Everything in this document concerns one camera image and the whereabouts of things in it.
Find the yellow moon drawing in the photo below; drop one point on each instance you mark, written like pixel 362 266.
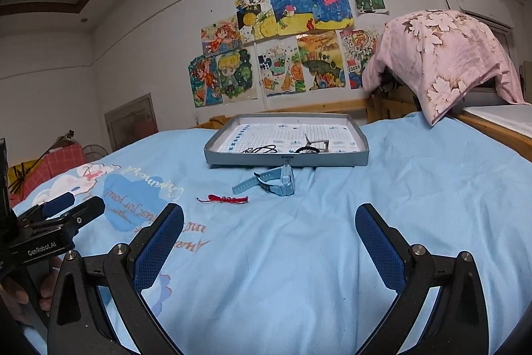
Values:
pixel 256 20

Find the light blue wristwatch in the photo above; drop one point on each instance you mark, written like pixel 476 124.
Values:
pixel 279 181

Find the grey cardboard tray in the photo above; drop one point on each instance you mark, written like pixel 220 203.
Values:
pixel 270 140

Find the light blue printed bedsheet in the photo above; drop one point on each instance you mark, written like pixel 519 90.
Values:
pixel 289 275

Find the orange-haired girl drawing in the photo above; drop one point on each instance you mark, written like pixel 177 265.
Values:
pixel 205 82

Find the red checked box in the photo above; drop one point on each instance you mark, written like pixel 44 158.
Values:
pixel 53 164

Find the fish and cup drawing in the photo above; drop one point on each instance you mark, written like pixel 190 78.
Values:
pixel 281 70

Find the white air conditioner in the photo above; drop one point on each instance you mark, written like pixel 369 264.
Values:
pixel 491 12

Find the blue sea drawing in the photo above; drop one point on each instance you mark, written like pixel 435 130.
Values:
pixel 300 16

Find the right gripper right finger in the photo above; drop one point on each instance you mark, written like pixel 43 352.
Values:
pixel 458 322

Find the turtle landscape drawing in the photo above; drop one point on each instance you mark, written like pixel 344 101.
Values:
pixel 322 61

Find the mermaid girl drawing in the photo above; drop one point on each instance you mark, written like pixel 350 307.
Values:
pixel 221 37

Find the blond boy drawing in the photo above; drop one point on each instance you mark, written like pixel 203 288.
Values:
pixel 235 71

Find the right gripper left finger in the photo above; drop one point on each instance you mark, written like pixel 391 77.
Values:
pixel 79 322

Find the colourful crowd drawing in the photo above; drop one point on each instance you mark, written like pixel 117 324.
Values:
pixel 358 47

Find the left hand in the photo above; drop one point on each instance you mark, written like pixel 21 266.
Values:
pixel 17 300

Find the white mattress edge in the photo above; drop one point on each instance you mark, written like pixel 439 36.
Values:
pixel 514 117

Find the pink floral blanket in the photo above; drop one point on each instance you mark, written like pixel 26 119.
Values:
pixel 440 55

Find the grey wall cabinet door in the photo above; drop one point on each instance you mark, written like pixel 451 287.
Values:
pixel 131 122

